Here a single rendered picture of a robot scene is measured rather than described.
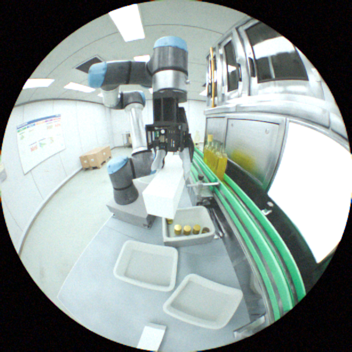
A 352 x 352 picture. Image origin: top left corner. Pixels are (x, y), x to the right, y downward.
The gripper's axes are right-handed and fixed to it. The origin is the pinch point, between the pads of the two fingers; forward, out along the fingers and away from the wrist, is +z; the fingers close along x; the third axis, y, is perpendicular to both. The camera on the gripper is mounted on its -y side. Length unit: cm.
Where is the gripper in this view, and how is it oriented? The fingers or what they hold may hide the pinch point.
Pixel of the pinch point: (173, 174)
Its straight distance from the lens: 29.3
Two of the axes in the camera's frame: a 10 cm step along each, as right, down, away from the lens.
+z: 0.0, 8.7, 4.9
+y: -2.3, 4.8, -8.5
